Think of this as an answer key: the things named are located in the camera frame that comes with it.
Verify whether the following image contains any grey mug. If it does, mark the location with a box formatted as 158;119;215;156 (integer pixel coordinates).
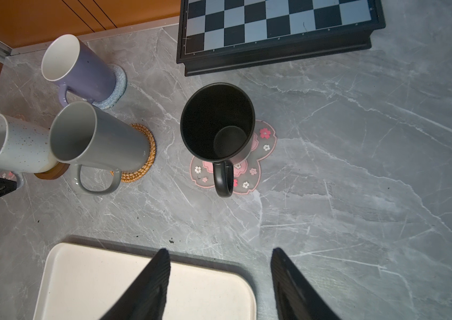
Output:
49;101;149;196

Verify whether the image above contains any brown wooden round coaster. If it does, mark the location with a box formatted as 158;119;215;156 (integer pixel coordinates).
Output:
35;162;70;180

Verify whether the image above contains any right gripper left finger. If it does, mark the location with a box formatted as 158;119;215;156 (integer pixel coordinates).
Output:
102;249;171;319

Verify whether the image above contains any cream serving tray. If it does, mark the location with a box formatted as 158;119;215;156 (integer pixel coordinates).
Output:
34;243;257;319

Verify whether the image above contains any rattan woven round coaster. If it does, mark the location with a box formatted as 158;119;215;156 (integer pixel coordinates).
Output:
121;123;157;183

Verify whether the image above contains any pink flower coaster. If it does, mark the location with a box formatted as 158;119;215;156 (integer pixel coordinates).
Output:
189;119;277;195
0;171;16;180

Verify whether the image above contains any black chessboard box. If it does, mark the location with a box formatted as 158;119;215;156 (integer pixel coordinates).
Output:
176;0;386;76

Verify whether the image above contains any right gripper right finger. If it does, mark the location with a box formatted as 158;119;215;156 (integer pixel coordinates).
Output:
271;247;339;320

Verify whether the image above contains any white speckled mug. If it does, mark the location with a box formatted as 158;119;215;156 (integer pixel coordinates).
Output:
0;113;58;187

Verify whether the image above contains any grey woven round coaster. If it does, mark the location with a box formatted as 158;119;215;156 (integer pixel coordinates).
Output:
92;63;127;110

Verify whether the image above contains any black mug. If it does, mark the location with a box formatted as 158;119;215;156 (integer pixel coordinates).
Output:
180;83;256;197

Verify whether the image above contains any white mug purple handle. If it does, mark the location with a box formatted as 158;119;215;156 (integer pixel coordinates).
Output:
42;34;116;107

